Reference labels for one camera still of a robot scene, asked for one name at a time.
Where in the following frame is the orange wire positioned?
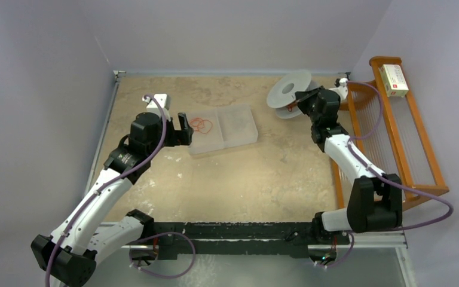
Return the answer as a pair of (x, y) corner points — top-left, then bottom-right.
(191, 117), (213, 136)

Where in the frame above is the grey plastic cable spool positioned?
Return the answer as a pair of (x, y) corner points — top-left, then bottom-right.
(267, 69), (320, 120)

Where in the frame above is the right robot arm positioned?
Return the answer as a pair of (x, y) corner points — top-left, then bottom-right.
(295, 87), (402, 243)

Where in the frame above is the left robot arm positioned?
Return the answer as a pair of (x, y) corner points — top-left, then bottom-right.
(31, 112), (194, 286)

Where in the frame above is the translucent plastic divided tray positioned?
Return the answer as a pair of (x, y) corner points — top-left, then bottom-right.
(186, 104), (258, 155)

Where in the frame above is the orange wooden rack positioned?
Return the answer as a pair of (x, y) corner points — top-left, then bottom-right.
(340, 56), (450, 196)

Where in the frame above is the white box red label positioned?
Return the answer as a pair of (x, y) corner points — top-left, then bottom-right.
(379, 64), (409, 97)

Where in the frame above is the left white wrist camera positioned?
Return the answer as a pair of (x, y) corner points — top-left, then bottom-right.
(142, 93), (171, 121)

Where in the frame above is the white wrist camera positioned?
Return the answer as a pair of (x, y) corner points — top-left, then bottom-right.
(331, 78), (348, 101)
(142, 93), (171, 121)

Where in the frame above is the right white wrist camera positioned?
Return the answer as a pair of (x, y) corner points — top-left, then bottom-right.
(331, 78), (348, 101)

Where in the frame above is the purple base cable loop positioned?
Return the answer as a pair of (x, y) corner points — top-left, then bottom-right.
(129, 231), (196, 280)

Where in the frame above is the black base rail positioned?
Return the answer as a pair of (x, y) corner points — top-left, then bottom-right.
(135, 222), (350, 260)

